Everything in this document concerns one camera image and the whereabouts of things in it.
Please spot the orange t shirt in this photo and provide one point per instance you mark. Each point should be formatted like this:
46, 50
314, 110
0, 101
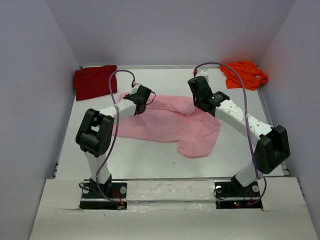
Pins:
252, 76

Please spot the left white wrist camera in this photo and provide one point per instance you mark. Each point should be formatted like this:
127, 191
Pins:
135, 85

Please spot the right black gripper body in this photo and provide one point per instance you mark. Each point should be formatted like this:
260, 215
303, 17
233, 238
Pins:
196, 102

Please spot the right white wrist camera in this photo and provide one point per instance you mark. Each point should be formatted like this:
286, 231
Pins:
200, 72

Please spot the dark red folded t shirt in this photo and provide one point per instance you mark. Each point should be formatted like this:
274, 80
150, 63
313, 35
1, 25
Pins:
92, 82

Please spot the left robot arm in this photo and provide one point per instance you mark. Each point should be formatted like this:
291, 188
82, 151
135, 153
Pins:
97, 128

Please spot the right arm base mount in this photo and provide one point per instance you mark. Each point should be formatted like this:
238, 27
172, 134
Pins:
230, 194

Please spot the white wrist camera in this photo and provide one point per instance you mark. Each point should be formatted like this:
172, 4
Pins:
135, 85
200, 72

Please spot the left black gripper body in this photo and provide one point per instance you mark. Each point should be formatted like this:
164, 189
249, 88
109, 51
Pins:
143, 110

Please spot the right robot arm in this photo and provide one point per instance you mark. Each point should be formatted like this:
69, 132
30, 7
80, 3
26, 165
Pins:
269, 144

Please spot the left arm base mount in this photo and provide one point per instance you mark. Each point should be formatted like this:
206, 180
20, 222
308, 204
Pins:
109, 196

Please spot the pink t shirt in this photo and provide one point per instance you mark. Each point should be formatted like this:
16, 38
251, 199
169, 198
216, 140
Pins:
174, 119

